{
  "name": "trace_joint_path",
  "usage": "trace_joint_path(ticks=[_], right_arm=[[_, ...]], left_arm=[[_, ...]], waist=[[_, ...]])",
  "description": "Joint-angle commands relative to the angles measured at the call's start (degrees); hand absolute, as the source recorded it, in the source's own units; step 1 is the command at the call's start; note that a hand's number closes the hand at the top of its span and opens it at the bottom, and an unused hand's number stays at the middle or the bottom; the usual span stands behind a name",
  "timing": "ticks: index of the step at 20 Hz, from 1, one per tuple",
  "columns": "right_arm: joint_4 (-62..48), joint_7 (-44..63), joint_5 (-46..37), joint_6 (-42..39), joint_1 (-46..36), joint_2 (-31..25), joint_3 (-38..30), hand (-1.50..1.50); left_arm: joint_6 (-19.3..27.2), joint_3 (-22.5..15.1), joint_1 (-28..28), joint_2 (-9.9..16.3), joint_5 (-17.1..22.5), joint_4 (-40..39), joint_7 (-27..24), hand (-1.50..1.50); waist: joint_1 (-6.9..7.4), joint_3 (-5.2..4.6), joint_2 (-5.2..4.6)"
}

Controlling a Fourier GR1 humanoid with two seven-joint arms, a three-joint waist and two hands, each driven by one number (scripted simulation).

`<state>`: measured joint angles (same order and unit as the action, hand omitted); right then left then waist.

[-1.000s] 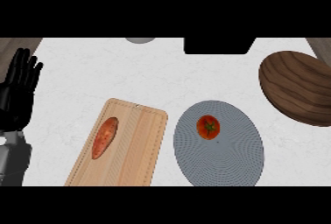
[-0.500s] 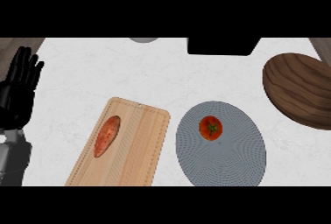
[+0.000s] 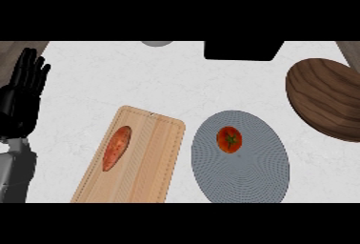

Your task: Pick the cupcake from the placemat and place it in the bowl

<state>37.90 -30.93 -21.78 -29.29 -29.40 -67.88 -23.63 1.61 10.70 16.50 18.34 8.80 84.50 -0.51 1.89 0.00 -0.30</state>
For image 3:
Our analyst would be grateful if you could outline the grey round woven placemat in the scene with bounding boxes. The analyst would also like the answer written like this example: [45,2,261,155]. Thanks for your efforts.
[190,110,290,204]

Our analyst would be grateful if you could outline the grey round object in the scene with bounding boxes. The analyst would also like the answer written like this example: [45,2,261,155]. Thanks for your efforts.
[140,41,174,48]

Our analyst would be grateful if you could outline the dark brown wooden bowl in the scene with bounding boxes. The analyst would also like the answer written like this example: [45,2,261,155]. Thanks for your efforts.
[284,57,360,143]

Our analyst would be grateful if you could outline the pale wooden cutting board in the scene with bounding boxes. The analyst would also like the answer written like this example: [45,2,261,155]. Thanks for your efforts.
[69,105,187,204]

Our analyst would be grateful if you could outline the orange sweet potato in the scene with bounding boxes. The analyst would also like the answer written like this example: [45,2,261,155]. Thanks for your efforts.
[102,125,134,173]

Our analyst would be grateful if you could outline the black appliance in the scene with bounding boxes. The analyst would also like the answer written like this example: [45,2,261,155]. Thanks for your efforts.
[202,41,284,62]

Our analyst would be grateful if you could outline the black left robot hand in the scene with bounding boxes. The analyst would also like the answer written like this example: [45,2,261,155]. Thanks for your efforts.
[0,47,51,140]

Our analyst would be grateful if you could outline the red tomato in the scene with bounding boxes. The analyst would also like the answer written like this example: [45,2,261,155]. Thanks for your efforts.
[215,126,243,154]

